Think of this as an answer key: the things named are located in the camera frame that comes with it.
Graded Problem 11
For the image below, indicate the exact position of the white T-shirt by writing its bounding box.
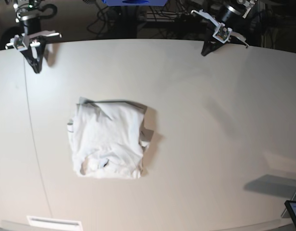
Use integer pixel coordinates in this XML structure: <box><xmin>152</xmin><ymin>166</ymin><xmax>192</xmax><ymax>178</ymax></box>
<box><xmin>67</xmin><ymin>97</ymin><xmax>154</xmax><ymax>180</ymax></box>

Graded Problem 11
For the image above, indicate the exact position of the gripper body with bracket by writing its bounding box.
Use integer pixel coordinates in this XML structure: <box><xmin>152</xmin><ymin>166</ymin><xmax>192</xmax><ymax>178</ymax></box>
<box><xmin>191</xmin><ymin>4</ymin><xmax>249</xmax><ymax>48</ymax></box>
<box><xmin>5</xmin><ymin>18</ymin><xmax>62</xmax><ymax>50</ymax></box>

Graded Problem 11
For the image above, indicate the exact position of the white label strip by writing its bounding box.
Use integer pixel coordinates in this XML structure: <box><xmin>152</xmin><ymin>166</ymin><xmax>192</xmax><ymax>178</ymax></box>
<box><xmin>27</xmin><ymin>216</ymin><xmax>83</xmax><ymax>231</ymax></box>

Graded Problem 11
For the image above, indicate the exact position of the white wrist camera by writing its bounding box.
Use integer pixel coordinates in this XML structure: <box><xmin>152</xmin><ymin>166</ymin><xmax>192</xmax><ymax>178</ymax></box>
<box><xmin>13</xmin><ymin>36</ymin><xmax>27</xmax><ymax>51</ymax></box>
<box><xmin>212</xmin><ymin>23</ymin><xmax>232</xmax><ymax>44</ymax></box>

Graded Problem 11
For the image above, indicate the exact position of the blue box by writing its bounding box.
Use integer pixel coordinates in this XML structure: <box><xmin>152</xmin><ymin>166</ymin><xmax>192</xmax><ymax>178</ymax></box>
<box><xmin>102</xmin><ymin>0</ymin><xmax>167</xmax><ymax>6</ymax></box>

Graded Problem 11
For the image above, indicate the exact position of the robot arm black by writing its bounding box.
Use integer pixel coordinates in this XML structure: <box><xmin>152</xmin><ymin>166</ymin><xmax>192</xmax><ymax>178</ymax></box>
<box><xmin>4</xmin><ymin>0</ymin><xmax>62</xmax><ymax>74</ymax></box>
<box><xmin>190</xmin><ymin>0</ymin><xmax>256</xmax><ymax>56</ymax></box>

